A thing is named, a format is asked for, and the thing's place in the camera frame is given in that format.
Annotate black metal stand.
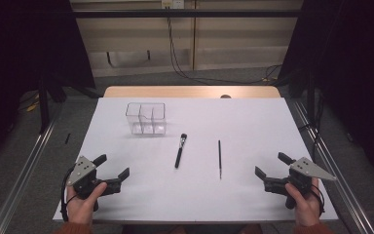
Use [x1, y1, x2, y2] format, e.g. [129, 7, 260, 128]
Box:
[37, 75, 52, 135]

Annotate black curtain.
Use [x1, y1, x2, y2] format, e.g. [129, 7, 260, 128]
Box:
[278, 0, 374, 188]
[0, 0, 95, 172]

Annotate hand-held gripper cable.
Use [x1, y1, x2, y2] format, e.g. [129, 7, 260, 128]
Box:
[309, 184, 326, 217]
[59, 166, 78, 222]

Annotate black wall cable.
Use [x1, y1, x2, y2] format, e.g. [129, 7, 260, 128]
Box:
[165, 6, 283, 85]

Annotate white table sheet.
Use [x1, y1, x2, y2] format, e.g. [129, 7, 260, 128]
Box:
[52, 97, 339, 225]

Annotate clear plastic organizer box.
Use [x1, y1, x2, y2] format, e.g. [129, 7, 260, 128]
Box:
[125, 101, 168, 137]

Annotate white wall socket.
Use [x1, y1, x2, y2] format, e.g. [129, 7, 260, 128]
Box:
[161, 0, 186, 10]

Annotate person's left hand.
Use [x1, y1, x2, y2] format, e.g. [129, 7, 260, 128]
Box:
[66, 181, 108, 226]

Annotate person's right hand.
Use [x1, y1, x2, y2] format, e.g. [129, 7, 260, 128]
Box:
[284, 177, 322, 228]

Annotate left hand-held gripper cable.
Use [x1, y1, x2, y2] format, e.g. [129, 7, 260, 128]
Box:
[59, 166, 78, 222]

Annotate black floor cable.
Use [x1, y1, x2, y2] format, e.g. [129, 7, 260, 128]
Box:
[298, 94, 326, 161]

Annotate right hand-held gripper cable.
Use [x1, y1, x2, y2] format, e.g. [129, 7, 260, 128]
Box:
[309, 184, 326, 217]

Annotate aluminium floor rail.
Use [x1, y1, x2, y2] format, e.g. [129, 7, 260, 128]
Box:
[292, 99, 374, 234]
[0, 110, 58, 234]

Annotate thin black eyeliner pencil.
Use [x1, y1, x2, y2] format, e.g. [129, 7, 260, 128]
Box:
[217, 139, 223, 180]

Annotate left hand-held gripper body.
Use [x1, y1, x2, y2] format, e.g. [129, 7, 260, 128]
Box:
[66, 155, 124, 213]

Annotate black marker pen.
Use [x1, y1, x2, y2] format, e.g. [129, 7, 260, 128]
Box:
[174, 133, 188, 170]

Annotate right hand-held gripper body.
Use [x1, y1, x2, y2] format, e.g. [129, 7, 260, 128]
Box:
[263, 156, 338, 210]

